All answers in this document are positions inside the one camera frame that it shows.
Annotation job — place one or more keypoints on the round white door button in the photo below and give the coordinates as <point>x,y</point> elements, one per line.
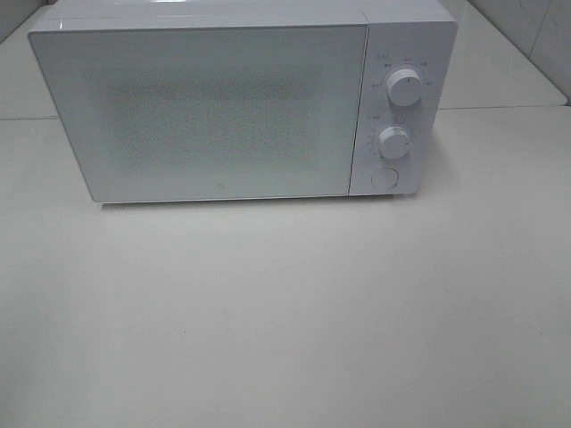
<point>385,178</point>

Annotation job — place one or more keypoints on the white microwave knob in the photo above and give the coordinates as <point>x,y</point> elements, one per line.
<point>404,87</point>
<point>394,143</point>

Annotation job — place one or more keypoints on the white microwave door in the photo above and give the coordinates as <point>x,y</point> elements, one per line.
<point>207,114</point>

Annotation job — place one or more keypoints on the white microwave oven body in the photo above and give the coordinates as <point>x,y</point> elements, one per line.
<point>400,34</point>

